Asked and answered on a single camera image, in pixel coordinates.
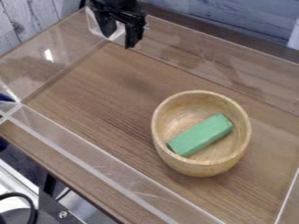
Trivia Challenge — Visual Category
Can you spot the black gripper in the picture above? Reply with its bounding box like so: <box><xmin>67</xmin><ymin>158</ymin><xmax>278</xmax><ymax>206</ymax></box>
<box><xmin>90</xmin><ymin>0</ymin><xmax>147</xmax><ymax>48</ymax></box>

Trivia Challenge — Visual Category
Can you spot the green rectangular block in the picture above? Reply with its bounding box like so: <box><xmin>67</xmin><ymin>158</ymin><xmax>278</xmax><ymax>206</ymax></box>
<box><xmin>167</xmin><ymin>113</ymin><xmax>234</xmax><ymax>158</ymax></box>

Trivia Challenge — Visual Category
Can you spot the brown wooden bowl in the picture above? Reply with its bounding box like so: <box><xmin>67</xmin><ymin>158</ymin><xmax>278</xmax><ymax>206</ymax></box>
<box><xmin>151</xmin><ymin>90</ymin><xmax>253</xmax><ymax>178</ymax></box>

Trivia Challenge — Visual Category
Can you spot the clear acrylic corner bracket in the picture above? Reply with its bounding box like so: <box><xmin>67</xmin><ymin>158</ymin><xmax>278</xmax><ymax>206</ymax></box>
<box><xmin>86</xmin><ymin>7</ymin><xmax>126</xmax><ymax>41</ymax></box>

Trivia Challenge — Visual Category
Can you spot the clear acrylic front wall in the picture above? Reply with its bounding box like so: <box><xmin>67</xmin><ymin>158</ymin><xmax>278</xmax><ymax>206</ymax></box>
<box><xmin>0</xmin><ymin>84</ymin><xmax>225</xmax><ymax>224</ymax></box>

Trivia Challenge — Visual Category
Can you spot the black metal bracket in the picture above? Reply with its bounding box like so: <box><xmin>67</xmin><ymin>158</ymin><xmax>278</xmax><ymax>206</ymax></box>
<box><xmin>36</xmin><ymin>191</ymin><xmax>87</xmax><ymax>224</ymax></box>

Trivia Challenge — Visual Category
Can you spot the black cable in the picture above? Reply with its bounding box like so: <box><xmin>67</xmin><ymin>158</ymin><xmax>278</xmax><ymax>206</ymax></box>
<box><xmin>0</xmin><ymin>192</ymin><xmax>40</xmax><ymax>224</ymax></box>

